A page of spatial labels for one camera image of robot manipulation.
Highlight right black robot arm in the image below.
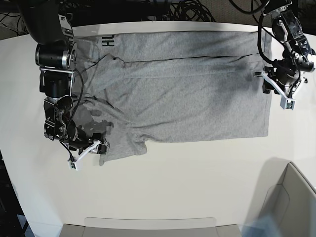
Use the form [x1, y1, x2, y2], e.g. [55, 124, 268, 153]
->
[16, 0, 108, 154]

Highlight coiled black cables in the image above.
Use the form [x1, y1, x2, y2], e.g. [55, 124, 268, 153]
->
[161, 0, 217, 23]

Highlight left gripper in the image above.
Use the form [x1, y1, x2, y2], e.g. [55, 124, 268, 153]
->
[262, 66, 308, 99]

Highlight grey cardboard box bottom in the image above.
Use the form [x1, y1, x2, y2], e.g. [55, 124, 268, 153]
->
[60, 217, 241, 237]

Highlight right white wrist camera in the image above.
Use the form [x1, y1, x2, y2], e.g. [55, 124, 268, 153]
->
[67, 159, 82, 171]

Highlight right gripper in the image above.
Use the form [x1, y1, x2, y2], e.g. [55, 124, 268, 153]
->
[64, 124, 110, 155]

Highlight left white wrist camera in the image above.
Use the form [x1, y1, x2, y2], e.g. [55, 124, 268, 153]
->
[280, 97, 296, 110]

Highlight grey cardboard box right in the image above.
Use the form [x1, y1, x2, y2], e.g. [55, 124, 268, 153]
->
[254, 162, 316, 237]

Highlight grey cardboard box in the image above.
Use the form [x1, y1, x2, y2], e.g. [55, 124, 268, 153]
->
[254, 162, 316, 237]
[60, 217, 241, 237]

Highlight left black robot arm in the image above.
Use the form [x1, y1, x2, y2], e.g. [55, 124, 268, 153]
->
[259, 0, 316, 99]

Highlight grey T-shirt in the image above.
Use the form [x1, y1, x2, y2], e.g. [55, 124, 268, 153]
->
[73, 31, 271, 162]

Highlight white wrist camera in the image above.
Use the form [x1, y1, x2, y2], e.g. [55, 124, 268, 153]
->
[280, 97, 296, 110]
[67, 159, 82, 171]

